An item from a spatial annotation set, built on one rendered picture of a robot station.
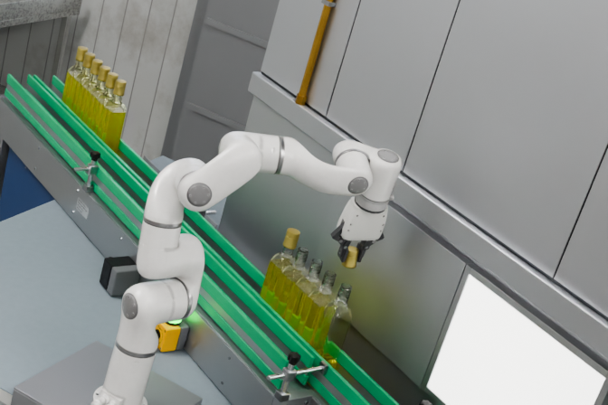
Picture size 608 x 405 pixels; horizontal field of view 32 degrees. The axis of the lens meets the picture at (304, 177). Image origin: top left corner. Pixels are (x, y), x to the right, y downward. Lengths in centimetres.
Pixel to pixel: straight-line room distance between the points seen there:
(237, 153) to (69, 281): 98
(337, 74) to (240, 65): 250
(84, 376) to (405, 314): 77
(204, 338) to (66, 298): 43
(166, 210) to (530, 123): 80
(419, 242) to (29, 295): 108
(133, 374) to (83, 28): 355
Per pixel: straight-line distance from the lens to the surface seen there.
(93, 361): 263
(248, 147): 218
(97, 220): 319
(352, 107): 269
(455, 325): 243
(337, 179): 225
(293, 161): 226
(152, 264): 230
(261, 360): 257
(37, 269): 305
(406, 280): 252
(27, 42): 600
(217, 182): 218
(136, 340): 236
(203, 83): 533
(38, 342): 274
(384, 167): 232
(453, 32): 245
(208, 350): 272
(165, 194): 228
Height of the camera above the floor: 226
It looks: 22 degrees down
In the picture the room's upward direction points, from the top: 17 degrees clockwise
